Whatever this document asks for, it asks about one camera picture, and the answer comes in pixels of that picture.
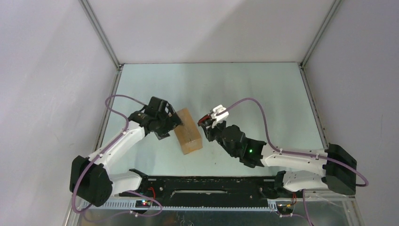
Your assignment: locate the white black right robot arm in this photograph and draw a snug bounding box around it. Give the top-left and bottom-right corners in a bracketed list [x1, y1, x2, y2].
[198, 119, 357, 197]

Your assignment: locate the aluminium frame post right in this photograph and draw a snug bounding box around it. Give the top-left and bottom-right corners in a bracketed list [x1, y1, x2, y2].
[299, 0, 343, 68]

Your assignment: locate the red black utility knife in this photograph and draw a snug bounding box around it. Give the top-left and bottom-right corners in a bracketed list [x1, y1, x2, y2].
[197, 113, 214, 126]

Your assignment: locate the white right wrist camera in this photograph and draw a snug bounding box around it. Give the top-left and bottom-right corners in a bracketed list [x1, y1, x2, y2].
[210, 105, 229, 128]

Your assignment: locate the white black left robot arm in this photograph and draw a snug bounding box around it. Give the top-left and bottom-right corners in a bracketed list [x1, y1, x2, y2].
[69, 97, 183, 207]

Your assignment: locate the aluminium frame post left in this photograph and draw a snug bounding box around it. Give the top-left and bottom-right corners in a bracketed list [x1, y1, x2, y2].
[78, 0, 122, 71]

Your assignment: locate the brown cardboard express box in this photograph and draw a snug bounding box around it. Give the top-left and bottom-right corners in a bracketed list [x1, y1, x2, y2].
[174, 108, 203, 155]

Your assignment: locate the aluminium frame post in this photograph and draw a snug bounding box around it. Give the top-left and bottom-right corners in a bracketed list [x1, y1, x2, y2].
[78, 0, 122, 71]
[299, 0, 343, 68]

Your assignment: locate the grey cable duct rail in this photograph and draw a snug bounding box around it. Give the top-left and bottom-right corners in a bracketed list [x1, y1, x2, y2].
[89, 199, 277, 211]

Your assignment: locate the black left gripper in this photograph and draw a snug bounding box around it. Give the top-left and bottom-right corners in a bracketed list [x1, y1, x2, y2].
[154, 105, 183, 140]

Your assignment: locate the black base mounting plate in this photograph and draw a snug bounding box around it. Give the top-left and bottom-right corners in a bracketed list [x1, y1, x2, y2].
[119, 176, 300, 208]

